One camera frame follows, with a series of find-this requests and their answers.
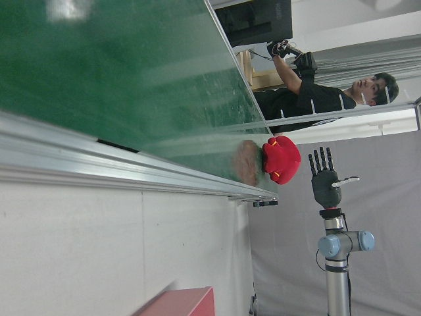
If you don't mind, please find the black computer monitor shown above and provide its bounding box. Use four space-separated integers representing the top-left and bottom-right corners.
214 0 293 47

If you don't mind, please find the grey fabric curtain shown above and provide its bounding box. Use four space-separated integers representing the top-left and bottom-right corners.
248 130 421 316

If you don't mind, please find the green conveyor belt aluminium frame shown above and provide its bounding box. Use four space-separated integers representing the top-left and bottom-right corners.
0 0 280 208

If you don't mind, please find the red box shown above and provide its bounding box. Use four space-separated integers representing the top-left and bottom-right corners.
131 286 214 316

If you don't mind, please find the red plush toy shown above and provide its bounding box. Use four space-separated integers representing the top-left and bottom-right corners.
261 135 302 186

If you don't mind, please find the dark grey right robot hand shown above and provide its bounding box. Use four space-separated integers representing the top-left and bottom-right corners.
308 147 360 210

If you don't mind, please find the aluminium profile post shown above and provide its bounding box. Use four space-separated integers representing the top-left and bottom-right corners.
262 97 421 132

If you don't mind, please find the person in black shirt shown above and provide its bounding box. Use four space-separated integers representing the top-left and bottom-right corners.
255 39 399 132

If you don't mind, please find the pale wooden box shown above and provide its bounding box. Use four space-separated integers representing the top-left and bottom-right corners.
235 49 287 92

